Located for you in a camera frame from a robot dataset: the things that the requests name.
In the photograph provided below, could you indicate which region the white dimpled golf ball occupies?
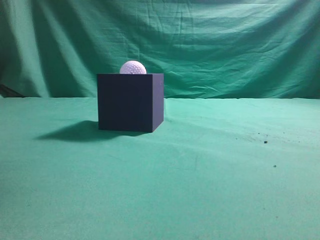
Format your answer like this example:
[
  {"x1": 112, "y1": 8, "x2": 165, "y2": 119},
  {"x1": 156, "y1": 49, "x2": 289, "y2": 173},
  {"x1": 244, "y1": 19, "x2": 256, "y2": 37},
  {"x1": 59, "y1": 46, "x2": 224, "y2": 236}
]
[{"x1": 119, "y1": 60, "x2": 147, "y2": 75}]

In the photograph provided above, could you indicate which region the dark blue cube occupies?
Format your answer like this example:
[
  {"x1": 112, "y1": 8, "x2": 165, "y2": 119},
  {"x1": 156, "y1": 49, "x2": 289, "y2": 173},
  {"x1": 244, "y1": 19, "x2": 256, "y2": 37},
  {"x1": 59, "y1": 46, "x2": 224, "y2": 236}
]
[{"x1": 97, "y1": 73, "x2": 164, "y2": 133}]

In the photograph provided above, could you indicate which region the green table cloth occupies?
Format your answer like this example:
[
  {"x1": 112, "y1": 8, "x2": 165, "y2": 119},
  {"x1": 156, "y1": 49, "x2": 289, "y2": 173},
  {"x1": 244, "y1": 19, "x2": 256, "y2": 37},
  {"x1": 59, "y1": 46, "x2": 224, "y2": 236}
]
[{"x1": 0, "y1": 98, "x2": 320, "y2": 240}]

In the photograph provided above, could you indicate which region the green backdrop cloth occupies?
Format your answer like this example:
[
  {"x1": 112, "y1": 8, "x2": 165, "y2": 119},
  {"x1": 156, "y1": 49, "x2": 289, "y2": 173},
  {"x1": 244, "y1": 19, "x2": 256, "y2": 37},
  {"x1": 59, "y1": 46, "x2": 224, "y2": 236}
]
[{"x1": 0, "y1": 0, "x2": 320, "y2": 99}]

